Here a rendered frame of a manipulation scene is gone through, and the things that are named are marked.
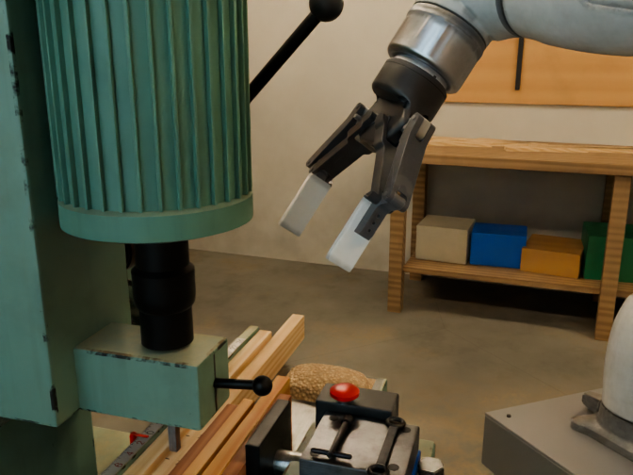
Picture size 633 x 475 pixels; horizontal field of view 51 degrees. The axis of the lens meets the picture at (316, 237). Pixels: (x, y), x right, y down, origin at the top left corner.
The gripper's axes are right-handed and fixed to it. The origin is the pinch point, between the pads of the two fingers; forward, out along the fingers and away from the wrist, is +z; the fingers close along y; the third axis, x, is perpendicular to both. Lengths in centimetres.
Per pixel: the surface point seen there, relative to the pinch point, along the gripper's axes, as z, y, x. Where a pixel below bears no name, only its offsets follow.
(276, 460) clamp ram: 20.9, -8.0, -5.4
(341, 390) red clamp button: 11.5, -8.7, -7.0
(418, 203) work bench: -45, 262, -182
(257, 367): 19.2, 15.3, -10.9
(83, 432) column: 36.7, 17.1, 4.4
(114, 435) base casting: 41, 29, -4
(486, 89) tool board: -115, 246, -168
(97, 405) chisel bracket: 25.8, 0.5, 10.5
